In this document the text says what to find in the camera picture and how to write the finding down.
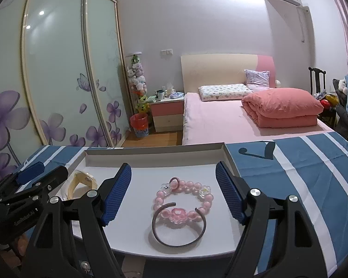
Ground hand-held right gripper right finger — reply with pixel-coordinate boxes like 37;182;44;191
215;161;341;278

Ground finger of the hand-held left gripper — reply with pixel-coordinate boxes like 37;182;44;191
0;161;46;197
0;166;69;209

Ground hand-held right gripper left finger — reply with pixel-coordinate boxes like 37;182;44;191
26;163;132;278

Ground cream plastic bangle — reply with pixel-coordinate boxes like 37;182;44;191
67;170;98;200

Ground grey cardboard tray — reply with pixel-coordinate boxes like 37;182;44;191
54;142;251;264

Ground pink bead bracelet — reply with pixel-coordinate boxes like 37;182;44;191
153;180;214;229

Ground dark metal bangle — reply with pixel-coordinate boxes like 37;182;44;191
151;202;207;249

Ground blue white striped tablecloth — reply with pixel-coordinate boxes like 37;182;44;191
16;132;348;278

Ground pink bed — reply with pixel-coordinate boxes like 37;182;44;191
181;91;337;146

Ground trash bin with red bag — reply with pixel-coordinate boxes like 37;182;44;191
130;113;149;137

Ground pink and cream nightstand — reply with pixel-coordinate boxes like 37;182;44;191
149;96;184;133

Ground white patterned pillow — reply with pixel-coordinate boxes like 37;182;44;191
198;83;251;102

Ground salmon folded quilt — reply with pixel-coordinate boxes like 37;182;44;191
241;88;324;128

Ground floral sliding door wardrobe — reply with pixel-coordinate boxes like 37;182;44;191
0;0;134;178

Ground lilac pillow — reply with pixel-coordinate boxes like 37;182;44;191
244;69;271;91

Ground plush toy column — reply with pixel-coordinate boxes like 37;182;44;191
126;53;149;115

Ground cream and pink headboard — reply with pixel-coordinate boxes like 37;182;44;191
180;54;277;94

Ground red and yellow toys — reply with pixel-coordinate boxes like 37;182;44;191
319;93;340;108

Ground grey chair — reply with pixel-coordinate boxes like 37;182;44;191
332;77;348;148

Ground dark wooden chair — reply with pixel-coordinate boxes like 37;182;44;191
308;66;337;128

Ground white pipe cover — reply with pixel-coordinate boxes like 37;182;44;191
296;4;309;43

